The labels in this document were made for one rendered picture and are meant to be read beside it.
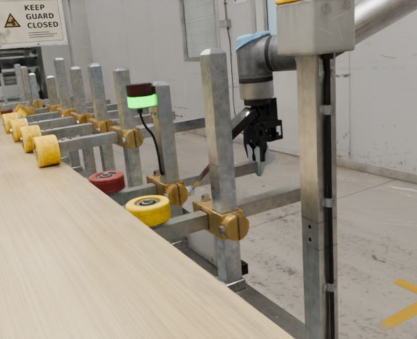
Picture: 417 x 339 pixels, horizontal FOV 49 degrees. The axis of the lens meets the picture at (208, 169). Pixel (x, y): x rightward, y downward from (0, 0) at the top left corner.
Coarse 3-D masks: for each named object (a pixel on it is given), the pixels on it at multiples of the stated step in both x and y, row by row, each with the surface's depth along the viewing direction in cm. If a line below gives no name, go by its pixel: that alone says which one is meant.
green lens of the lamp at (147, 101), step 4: (148, 96) 99; (152, 96) 100; (128, 100) 100; (132, 100) 99; (136, 100) 99; (140, 100) 98; (144, 100) 99; (148, 100) 99; (152, 100) 100; (128, 104) 100; (132, 104) 99; (136, 104) 99; (140, 104) 99; (144, 104) 99; (148, 104) 99; (152, 104) 100
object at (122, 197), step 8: (240, 168) 121; (248, 168) 123; (256, 168) 124; (184, 176) 115; (192, 176) 115; (208, 176) 117; (240, 176) 122; (144, 184) 111; (152, 184) 111; (184, 184) 114; (200, 184) 116; (120, 192) 106; (128, 192) 107; (136, 192) 108; (144, 192) 109; (152, 192) 110; (120, 200) 106; (128, 200) 107
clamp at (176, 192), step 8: (152, 176) 114; (160, 184) 108; (168, 184) 106; (176, 184) 106; (160, 192) 109; (168, 192) 105; (176, 192) 105; (184, 192) 106; (176, 200) 106; (184, 200) 107
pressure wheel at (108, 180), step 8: (96, 176) 105; (104, 176) 104; (112, 176) 103; (120, 176) 103; (96, 184) 102; (104, 184) 101; (112, 184) 102; (120, 184) 103; (104, 192) 102; (112, 192) 102
